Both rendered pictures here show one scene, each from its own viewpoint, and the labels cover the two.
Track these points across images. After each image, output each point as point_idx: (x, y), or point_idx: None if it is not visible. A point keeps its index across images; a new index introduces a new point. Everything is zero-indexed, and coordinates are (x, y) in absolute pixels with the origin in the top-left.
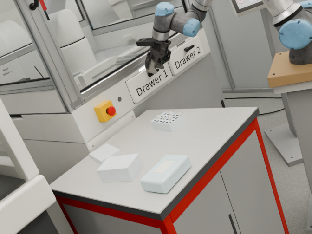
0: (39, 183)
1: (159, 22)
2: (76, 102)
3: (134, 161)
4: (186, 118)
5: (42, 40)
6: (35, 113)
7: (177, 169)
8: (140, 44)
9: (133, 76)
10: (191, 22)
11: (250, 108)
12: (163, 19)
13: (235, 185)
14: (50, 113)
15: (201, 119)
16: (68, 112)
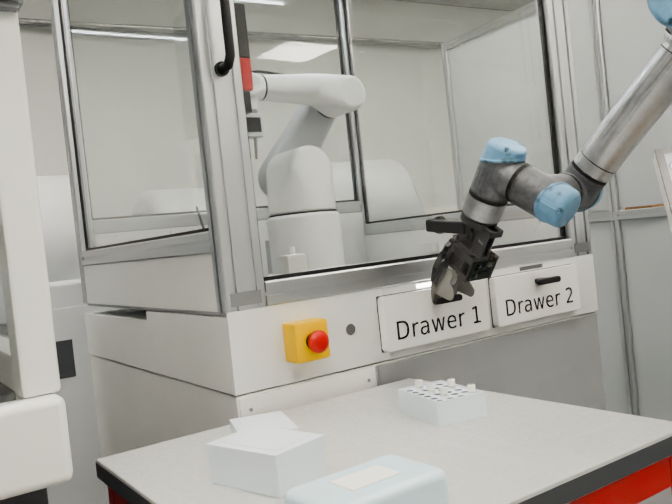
0: (43, 414)
1: (485, 177)
2: (247, 296)
3: (305, 449)
4: (490, 408)
5: (217, 140)
6: (170, 310)
7: (397, 495)
8: (433, 227)
9: (398, 292)
10: (559, 190)
11: (669, 424)
12: (494, 170)
13: None
14: (193, 313)
15: (525, 417)
16: (223, 314)
